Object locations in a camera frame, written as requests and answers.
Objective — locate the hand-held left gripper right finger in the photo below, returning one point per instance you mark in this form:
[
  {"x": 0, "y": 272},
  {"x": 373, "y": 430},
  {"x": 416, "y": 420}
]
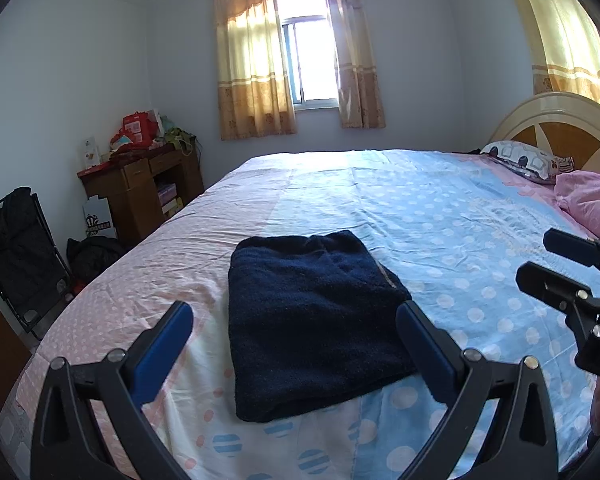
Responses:
[{"x": 425, "y": 350}]

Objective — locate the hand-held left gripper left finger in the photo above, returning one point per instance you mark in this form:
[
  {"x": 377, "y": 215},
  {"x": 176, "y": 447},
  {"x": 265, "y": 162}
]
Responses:
[{"x": 162, "y": 350}]

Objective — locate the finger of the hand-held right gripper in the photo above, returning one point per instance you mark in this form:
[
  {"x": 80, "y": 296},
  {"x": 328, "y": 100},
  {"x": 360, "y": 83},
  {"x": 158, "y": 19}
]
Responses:
[
  {"x": 570, "y": 247},
  {"x": 550, "y": 285}
]

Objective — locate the navy patterned knit sweater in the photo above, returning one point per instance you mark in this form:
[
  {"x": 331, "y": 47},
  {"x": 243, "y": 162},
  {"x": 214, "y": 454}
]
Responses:
[{"x": 310, "y": 320}]

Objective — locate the pink quilt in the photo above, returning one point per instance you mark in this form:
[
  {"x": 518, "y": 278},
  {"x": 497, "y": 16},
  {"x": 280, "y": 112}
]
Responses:
[{"x": 590, "y": 200}]

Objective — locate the white patterned pillow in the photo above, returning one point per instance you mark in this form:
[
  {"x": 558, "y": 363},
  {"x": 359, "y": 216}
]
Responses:
[{"x": 522, "y": 160}]

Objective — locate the black backpack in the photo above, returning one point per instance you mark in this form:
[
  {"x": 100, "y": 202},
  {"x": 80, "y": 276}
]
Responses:
[{"x": 95, "y": 257}]

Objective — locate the cream and brown headboard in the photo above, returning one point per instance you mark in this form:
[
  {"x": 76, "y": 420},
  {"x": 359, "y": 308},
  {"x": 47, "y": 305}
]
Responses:
[{"x": 555, "y": 115}]

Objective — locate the white paper bag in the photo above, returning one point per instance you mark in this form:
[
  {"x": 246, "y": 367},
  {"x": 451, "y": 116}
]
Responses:
[{"x": 100, "y": 217}]

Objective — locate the bed with pastel dotted sheet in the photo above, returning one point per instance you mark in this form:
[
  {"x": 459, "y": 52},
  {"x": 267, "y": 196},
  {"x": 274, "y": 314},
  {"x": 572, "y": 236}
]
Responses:
[{"x": 430, "y": 200}]

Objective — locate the boxes in desk shelf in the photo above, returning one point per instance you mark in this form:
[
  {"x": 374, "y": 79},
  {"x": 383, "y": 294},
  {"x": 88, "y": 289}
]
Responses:
[{"x": 167, "y": 199}]

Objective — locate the brown wooden desk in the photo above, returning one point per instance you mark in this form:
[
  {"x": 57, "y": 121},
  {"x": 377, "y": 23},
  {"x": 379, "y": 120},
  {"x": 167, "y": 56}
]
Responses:
[{"x": 135, "y": 190}]

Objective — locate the black folding chair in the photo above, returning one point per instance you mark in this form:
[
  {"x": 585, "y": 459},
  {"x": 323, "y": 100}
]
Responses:
[{"x": 20, "y": 255}]

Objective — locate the small white carton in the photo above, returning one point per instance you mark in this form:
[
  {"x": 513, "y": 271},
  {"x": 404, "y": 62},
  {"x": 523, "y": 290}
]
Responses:
[{"x": 91, "y": 152}]

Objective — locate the yellow curtain beside headboard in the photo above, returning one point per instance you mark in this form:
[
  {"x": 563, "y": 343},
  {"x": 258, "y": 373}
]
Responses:
[{"x": 565, "y": 25}]

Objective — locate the red gift bag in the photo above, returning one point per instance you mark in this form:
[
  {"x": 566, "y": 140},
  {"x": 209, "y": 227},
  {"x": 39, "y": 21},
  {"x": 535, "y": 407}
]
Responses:
[{"x": 139, "y": 127}]

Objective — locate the right orange window curtain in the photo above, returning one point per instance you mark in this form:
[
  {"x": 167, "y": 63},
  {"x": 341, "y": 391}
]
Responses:
[{"x": 355, "y": 60}]

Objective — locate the wide yellow curtain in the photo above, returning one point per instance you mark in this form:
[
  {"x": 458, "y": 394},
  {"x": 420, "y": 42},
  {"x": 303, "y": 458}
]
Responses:
[{"x": 252, "y": 60}]

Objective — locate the window with sliding panes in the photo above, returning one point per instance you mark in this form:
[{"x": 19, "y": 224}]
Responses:
[{"x": 310, "y": 50}]

